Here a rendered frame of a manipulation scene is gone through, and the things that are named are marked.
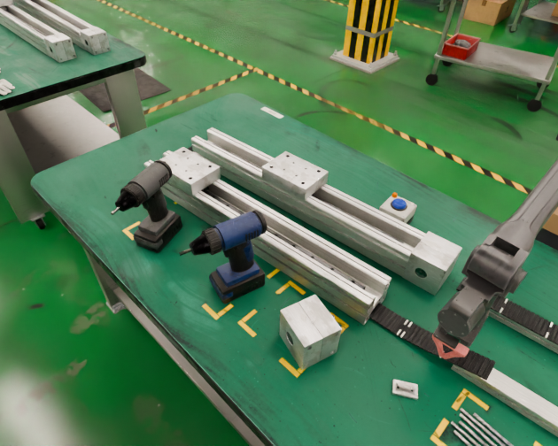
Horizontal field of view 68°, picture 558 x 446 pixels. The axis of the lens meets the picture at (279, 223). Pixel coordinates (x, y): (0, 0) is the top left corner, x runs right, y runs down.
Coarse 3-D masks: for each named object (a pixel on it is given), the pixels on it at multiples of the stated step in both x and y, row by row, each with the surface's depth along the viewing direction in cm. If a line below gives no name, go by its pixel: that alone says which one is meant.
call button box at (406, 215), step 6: (390, 198) 121; (402, 198) 121; (384, 204) 119; (390, 204) 119; (408, 204) 120; (414, 204) 120; (384, 210) 118; (390, 210) 118; (396, 210) 118; (402, 210) 117; (408, 210) 118; (414, 210) 119; (396, 216) 117; (402, 216) 116; (408, 216) 117; (408, 222) 121
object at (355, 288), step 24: (168, 192) 127; (216, 192) 123; (240, 192) 118; (216, 216) 115; (264, 216) 113; (264, 240) 105; (288, 240) 109; (312, 240) 105; (288, 264) 104; (312, 264) 99; (336, 264) 103; (360, 264) 99; (312, 288) 103; (336, 288) 97; (360, 288) 94; (384, 288) 97; (360, 312) 96
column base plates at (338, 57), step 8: (336, 56) 403; (344, 56) 403; (392, 56) 405; (344, 64) 399; (352, 64) 394; (360, 64) 389; (368, 64) 390; (376, 64) 390; (384, 64) 396; (368, 72) 384
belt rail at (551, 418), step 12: (456, 372) 89; (468, 372) 86; (492, 372) 86; (480, 384) 86; (492, 384) 84; (504, 384) 84; (516, 384) 84; (504, 396) 83; (516, 396) 82; (528, 396) 82; (540, 396) 82; (516, 408) 83; (528, 408) 81; (540, 408) 81; (552, 408) 81; (540, 420) 81; (552, 420) 79; (552, 432) 80
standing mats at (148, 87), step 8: (136, 72) 374; (136, 80) 362; (144, 80) 362; (152, 80) 362; (88, 88) 348; (96, 88) 349; (104, 88) 349; (144, 88) 350; (152, 88) 350; (160, 88) 350; (168, 88) 351; (88, 96) 339; (96, 96) 338; (104, 96) 339; (144, 96) 340; (96, 104) 330; (104, 104) 328
